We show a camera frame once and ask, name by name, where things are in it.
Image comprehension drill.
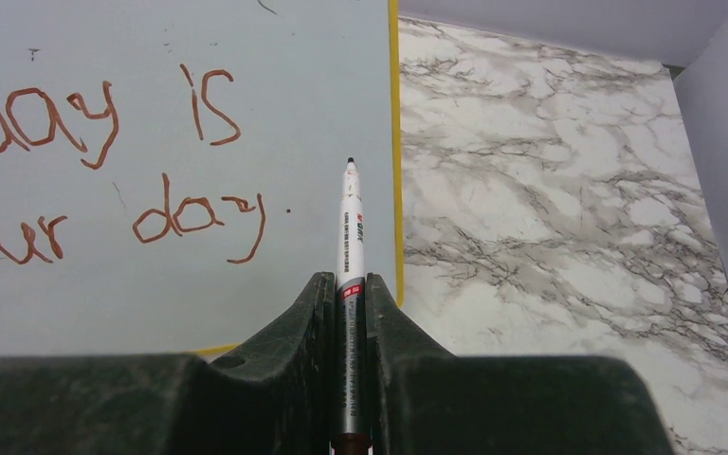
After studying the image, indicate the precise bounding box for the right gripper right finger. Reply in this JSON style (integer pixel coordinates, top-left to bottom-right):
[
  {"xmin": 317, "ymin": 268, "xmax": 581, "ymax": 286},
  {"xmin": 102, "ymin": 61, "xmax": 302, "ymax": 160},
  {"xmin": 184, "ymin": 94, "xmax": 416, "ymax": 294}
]
[{"xmin": 365, "ymin": 274, "xmax": 673, "ymax": 454}]

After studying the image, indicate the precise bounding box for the white marker pen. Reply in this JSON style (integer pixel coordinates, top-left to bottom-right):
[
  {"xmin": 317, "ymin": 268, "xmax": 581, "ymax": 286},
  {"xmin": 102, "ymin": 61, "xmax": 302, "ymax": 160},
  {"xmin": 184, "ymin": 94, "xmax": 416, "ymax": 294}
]
[{"xmin": 330, "ymin": 157, "xmax": 372, "ymax": 454}]

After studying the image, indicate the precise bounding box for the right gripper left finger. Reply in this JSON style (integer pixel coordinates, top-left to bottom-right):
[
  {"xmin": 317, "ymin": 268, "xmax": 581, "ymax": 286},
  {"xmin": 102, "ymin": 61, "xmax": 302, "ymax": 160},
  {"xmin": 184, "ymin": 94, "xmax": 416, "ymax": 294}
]
[{"xmin": 0, "ymin": 272, "xmax": 334, "ymax": 454}]

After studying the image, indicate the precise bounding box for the yellow framed whiteboard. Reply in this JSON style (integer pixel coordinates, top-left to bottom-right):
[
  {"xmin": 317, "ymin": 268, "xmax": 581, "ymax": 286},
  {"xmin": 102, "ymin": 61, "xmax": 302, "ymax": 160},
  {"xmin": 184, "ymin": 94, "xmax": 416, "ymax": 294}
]
[{"xmin": 0, "ymin": 1, "xmax": 403, "ymax": 355}]

